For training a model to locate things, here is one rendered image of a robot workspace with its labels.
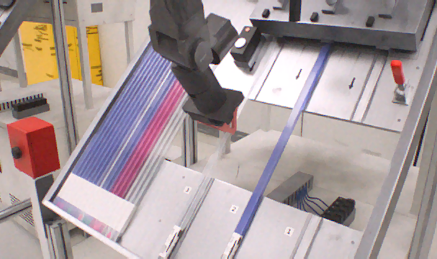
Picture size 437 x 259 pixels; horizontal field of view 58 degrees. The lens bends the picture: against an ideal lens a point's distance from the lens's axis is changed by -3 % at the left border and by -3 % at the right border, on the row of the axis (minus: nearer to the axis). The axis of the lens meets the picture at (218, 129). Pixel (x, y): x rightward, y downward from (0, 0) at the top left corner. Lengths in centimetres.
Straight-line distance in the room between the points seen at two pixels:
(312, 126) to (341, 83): 195
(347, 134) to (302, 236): 201
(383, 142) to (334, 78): 181
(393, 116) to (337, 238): 23
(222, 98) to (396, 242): 58
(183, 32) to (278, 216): 34
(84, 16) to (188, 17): 136
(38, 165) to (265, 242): 85
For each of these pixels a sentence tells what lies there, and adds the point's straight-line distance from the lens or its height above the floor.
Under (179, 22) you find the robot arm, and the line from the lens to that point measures 55.
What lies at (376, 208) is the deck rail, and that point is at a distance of 65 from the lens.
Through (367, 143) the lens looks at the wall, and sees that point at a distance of 262.
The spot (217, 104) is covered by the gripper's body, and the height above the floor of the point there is 100.
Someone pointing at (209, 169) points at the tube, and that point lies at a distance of 77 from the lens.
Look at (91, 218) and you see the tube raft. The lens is 89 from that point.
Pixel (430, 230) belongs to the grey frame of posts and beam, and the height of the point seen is 67.
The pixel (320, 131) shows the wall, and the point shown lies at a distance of 271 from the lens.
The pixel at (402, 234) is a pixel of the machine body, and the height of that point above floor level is 62.
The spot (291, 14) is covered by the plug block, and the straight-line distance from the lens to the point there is 75.
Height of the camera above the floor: 121
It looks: 21 degrees down
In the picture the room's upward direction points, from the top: straight up
